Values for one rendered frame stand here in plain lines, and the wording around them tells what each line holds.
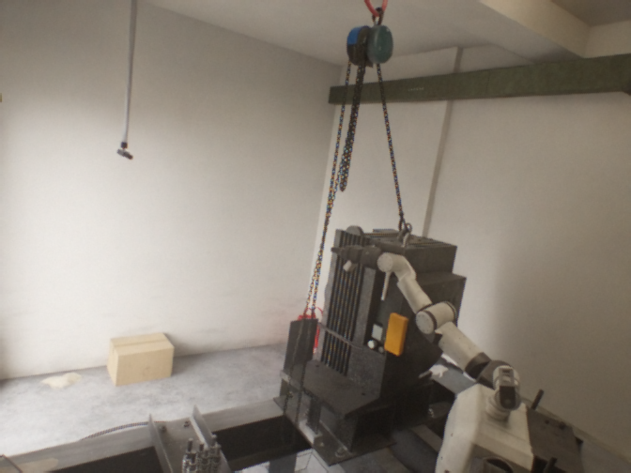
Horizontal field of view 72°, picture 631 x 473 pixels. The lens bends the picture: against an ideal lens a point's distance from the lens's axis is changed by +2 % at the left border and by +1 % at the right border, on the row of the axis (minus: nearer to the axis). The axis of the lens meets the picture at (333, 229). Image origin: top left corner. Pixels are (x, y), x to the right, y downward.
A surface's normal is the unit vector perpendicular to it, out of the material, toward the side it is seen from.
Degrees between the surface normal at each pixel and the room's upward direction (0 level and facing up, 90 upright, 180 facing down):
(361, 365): 90
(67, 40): 90
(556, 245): 90
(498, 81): 90
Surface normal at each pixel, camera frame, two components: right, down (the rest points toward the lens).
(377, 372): -0.68, 0.00
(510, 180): -0.82, -0.04
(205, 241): 0.55, 0.21
